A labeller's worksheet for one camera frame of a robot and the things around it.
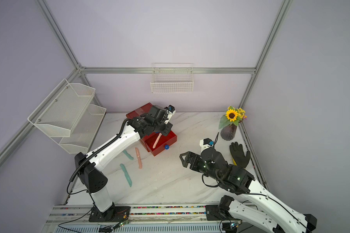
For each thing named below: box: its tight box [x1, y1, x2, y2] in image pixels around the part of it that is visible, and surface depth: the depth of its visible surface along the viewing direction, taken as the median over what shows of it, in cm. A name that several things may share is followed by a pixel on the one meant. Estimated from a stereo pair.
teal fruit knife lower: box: [119, 163, 133, 188], surface depth 88 cm
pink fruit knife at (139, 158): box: [135, 147, 143, 169], surface depth 95 cm
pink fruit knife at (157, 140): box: [152, 132, 163, 149], surface depth 79 cm
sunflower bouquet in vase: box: [218, 105, 247, 141], surface depth 86 cm
